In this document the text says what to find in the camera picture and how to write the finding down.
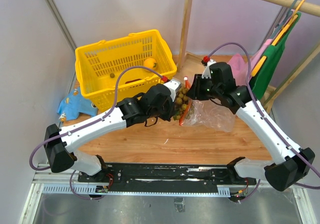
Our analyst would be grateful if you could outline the yellow plastic shopping basket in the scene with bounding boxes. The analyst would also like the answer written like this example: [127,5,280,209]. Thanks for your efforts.
[75,29,177,112]

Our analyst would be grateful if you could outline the bunch of brown longans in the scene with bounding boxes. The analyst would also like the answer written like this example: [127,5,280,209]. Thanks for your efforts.
[173,86,195,124]

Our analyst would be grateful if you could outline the purple cable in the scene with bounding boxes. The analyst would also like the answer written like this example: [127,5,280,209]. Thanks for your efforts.
[29,66,165,201]
[208,42,320,190]

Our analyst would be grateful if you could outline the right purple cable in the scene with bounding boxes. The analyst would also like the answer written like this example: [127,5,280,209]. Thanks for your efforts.
[208,42,320,190]

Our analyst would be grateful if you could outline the yellow clothes hanger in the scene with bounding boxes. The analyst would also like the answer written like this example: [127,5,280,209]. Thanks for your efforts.
[258,0,305,72]

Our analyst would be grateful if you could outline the green shirt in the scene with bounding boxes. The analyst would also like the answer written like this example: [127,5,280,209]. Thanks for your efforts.
[249,12,301,100]

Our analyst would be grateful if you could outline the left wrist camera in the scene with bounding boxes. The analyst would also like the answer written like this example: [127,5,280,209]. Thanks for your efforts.
[164,79,181,102]

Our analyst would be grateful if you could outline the pink shirt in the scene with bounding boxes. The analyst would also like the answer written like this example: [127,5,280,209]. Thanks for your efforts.
[228,38,273,86]

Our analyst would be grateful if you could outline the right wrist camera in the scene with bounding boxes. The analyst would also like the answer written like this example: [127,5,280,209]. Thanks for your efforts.
[201,57,216,79]

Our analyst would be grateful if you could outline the blue cartoon cloth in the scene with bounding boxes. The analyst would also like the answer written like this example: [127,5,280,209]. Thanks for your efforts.
[57,87,98,122]

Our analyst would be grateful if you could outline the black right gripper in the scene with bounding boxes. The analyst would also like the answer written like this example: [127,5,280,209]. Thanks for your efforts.
[186,74,222,101]

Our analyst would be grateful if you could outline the orange fruit with leaf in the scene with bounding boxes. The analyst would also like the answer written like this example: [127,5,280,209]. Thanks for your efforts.
[143,57,158,70]

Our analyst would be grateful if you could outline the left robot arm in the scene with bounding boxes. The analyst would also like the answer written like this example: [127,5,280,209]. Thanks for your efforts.
[44,80,181,182]

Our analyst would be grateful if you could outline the wooden clothes rack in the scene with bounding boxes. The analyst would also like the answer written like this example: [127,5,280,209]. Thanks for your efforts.
[172,0,320,115]

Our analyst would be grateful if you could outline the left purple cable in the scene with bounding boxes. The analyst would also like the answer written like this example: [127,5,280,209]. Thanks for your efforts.
[29,66,165,201]

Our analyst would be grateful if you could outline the grey clothes hanger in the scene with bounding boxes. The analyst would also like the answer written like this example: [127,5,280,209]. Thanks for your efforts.
[269,0,298,39]

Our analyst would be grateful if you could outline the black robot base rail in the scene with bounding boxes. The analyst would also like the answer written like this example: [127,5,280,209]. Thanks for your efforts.
[77,163,257,197]

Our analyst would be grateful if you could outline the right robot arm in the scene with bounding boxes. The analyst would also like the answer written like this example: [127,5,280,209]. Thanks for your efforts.
[187,60,315,191]

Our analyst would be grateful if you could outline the clear zip top bag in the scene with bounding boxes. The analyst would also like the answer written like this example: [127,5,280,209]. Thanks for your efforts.
[178,76,236,132]

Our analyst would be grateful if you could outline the dark red fruit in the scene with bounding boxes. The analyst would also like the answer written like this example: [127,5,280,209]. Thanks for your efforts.
[125,78,142,84]

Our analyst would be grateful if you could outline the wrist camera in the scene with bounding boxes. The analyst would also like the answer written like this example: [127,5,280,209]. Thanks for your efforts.
[201,57,216,79]
[164,79,181,102]

